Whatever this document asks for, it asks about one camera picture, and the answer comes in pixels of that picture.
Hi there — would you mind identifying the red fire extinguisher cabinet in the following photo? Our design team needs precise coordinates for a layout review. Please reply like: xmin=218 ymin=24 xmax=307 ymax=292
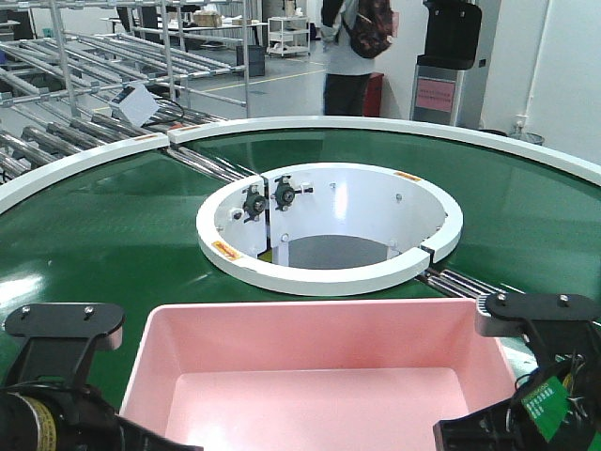
xmin=362 ymin=72 xmax=384 ymax=117

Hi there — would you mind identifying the pink plastic bin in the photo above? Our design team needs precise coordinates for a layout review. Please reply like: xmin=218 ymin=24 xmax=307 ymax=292
xmin=121 ymin=298 xmax=515 ymax=450

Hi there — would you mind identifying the black bearing mount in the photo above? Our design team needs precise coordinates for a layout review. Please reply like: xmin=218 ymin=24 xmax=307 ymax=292
xmin=273 ymin=175 xmax=314 ymax=211
xmin=242 ymin=184 xmax=269 ymax=223

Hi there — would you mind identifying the metal roller rack frame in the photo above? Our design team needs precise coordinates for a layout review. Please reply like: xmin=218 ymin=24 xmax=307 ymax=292
xmin=1 ymin=1 xmax=247 ymax=182

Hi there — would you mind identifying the black plastic crate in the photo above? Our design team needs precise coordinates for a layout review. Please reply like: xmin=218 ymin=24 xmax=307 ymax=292
xmin=236 ymin=45 xmax=265 ymax=77

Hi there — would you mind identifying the white inner conveyor ring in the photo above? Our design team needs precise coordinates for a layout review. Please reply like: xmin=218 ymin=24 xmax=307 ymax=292
xmin=195 ymin=162 xmax=465 ymax=297

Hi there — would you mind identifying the grey kiosk with black top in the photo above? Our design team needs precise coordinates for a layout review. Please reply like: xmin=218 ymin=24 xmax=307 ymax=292
xmin=410 ymin=1 xmax=482 ymax=125

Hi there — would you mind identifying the wire mesh waste basket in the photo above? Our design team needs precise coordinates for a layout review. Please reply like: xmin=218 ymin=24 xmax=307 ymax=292
xmin=510 ymin=132 xmax=545 ymax=146

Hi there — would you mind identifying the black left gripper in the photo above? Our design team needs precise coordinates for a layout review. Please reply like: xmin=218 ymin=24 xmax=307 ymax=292
xmin=1 ymin=303 xmax=203 ymax=450

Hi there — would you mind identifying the right black bearing mount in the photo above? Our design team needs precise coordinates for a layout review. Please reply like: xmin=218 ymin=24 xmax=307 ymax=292
xmin=273 ymin=175 xmax=314 ymax=211

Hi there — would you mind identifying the white wheeled cart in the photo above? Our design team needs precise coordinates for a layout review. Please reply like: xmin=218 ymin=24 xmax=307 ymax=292
xmin=267 ymin=16 xmax=310 ymax=57

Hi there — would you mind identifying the white outer conveyor rim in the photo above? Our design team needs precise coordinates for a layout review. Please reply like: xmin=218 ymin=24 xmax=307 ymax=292
xmin=1 ymin=116 xmax=600 ymax=212

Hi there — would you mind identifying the white control box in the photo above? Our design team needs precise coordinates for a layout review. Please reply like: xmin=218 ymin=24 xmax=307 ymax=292
xmin=109 ymin=83 xmax=159 ymax=127

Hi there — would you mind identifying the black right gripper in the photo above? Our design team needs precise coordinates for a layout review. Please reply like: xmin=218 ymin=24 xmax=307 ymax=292
xmin=433 ymin=293 xmax=600 ymax=450

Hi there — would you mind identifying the green circuit board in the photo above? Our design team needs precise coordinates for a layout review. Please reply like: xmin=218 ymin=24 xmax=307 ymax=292
xmin=521 ymin=376 xmax=569 ymax=443

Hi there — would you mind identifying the left black bearing mount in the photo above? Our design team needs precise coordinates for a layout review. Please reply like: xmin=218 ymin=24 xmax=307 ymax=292
xmin=242 ymin=184 xmax=269 ymax=223

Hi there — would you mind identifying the steel conveyor rollers right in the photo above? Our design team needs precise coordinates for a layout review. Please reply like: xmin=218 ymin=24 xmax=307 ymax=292
xmin=416 ymin=268 xmax=524 ymax=299

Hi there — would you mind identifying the person with backpack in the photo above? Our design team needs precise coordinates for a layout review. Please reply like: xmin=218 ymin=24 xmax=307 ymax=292
xmin=320 ymin=0 xmax=395 ymax=117

